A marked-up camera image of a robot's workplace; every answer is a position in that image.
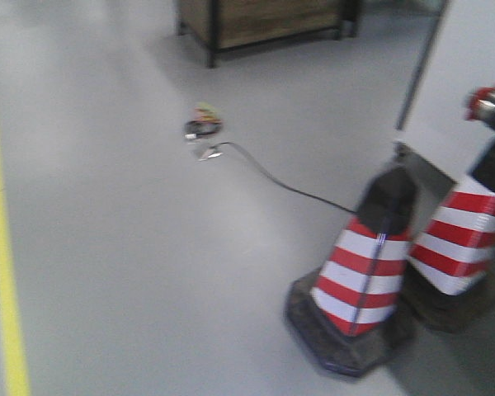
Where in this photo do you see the left red white traffic cone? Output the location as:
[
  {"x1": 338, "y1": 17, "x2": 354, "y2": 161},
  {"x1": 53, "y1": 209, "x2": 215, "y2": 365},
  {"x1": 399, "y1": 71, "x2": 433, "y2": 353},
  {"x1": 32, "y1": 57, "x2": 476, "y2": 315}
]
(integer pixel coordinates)
[{"x1": 285, "y1": 165, "x2": 418, "y2": 377}]

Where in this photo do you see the red white traffic cone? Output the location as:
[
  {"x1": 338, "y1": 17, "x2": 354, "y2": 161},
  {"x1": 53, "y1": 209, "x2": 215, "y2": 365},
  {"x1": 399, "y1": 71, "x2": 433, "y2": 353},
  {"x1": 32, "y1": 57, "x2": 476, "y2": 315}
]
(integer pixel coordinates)
[
  {"x1": 285, "y1": 165, "x2": 418, "y2": 377},
  {"x1": 402, "y1": 140, "x2": 495, "y2": 332}
]

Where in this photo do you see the right red white traffic cone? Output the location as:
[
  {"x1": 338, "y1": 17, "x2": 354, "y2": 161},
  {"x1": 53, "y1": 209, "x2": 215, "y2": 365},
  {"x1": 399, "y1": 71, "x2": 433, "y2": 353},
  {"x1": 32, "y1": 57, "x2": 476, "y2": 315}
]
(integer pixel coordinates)
[{"x1": 402, "y1": 140, "x2": 495, "y2": 332}]

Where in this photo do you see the black floor cable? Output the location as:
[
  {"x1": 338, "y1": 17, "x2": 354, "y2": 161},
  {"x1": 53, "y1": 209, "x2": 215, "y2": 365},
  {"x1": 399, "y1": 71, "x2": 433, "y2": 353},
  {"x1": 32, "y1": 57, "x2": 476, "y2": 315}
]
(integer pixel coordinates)
[{"x1": 205, "y1": 141, "x2": 358, "y2": 215}]

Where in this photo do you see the floor cable outlet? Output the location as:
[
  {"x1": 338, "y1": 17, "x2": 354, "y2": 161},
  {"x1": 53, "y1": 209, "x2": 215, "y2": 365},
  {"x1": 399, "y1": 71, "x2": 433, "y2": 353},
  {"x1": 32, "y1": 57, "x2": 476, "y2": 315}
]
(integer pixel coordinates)
[{"x1": 183, "y1": 101, "x2": 224, "y2": 161}]

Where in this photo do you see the wooden crate black frame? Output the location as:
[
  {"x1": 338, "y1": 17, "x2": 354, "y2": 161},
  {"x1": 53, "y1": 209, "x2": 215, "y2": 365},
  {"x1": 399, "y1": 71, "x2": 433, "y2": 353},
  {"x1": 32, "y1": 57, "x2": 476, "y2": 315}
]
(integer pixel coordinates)
[{"x1": 175, "y1": 0, "x2": 364, "y2": 68}]

